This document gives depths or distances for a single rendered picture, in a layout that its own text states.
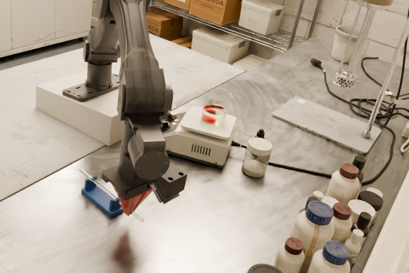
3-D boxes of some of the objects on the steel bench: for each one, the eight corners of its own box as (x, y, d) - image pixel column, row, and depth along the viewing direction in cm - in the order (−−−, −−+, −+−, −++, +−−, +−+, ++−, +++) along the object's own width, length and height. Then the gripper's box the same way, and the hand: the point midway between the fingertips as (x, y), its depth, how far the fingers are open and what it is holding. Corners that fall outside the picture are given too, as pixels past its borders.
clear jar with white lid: (248, 179, 114) (255, 151, 110) (236, 165, 118) (243, 137, 114) (269, 177, 116) (277, 149, 112) (257, 163, 121) (264, 136, 117)
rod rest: (80, 192, 99) (81, 177, 97) (94, 186, 101) (95, 172, 100) (111, 218, 94) (112, 203, 92) (124, 211, 96) (126, 197, 94)
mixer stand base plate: (269, 115, 146) (271, 112, 146) (294, 97, 162) (295, 94, 161) (365, 155, 134) (366, 152, 134) (381, 132, 150) (383, 129, 150)
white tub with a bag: (357, 68, 201) (375, 19, 191) (324, 58, 205) (339, 9, 195) (361, 59, 213) (378, 12, 203) (330, 50, 217) (344, 3, 207)
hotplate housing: (143, 149, 117) (148, 120, 114) (160, 126, 129) (164, 99, 125) (231, 173, 115) (238, 145, 111) (240, 147, 126) (246, 121, 123)
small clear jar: (355, 244, 99) (366, 220, 96) (333, 228, 103) (342, 203, 100) (370, 235, 103) (381, 211, 100) (348, 219, 107) (358, 196, 104)
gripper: (145, 129, 91) (136, 194, 98) (102, 145, 83) (95, 214, 91) (171, 146, 87) (159, 212, 94) (128, 164, 80) (118, 234, 87)
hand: (128, 210), depth 92 cm, fingers closed, pressing on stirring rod
